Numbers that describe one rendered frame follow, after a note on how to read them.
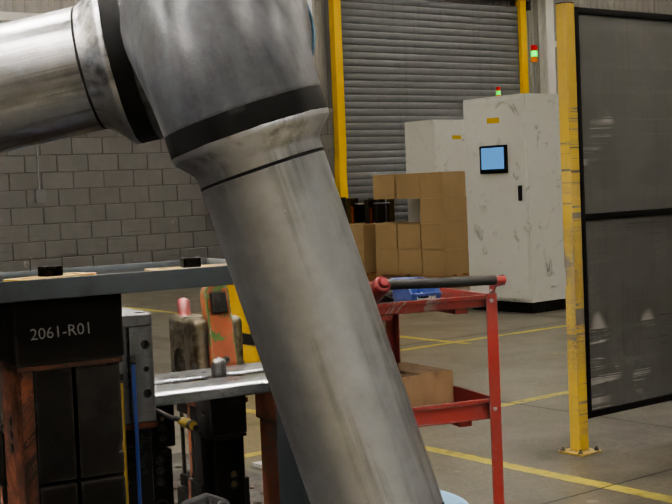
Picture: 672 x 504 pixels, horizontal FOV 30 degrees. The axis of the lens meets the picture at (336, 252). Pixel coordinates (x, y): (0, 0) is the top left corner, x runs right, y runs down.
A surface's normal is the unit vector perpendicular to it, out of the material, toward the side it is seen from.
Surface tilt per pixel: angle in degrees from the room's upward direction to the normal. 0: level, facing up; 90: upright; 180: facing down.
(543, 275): 90
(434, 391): 90
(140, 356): 90
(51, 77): 100
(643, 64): 88
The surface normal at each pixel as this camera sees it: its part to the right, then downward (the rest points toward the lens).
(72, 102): 0.13, 0.61
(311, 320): 0.07, 0.03
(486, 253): -0.78, 0.07
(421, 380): 0.51, 0.02
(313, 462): -0.68, 0.27
